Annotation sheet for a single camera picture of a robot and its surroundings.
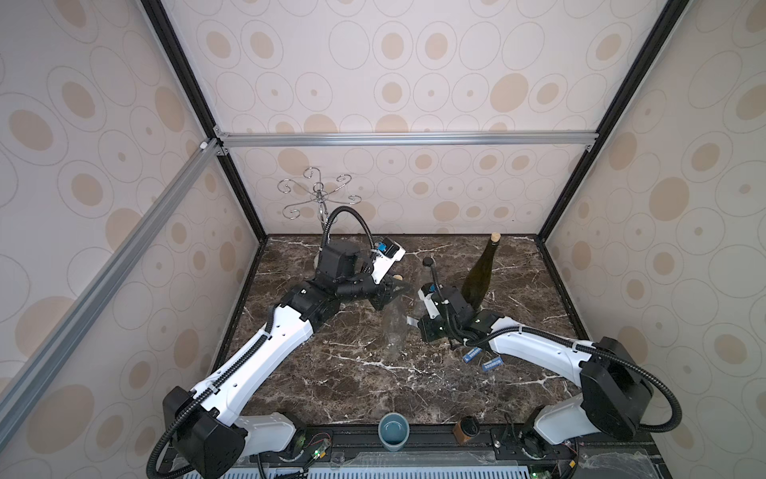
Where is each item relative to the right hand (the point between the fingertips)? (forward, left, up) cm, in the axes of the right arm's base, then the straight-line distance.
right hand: (428, 321), depth 86 cm
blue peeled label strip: (-8, -20, -10) cm, 23 cm away
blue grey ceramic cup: (-27, +9, -9) cm, 30 cm away
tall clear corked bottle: (-4, +9, +3) cm, 10 cm away
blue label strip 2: (-2, +5, +4) cm, 6 cm away
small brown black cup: (-27, -9, -2) cm, 28 cm away
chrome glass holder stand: (+27, +33, +24) cm, 49 cm away
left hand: (-4, +5, +23) cm, 23 cm away
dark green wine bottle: (+11, -15, +4) cm, 18 cm away
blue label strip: (-5, -13, -10) cm, 17 cm away
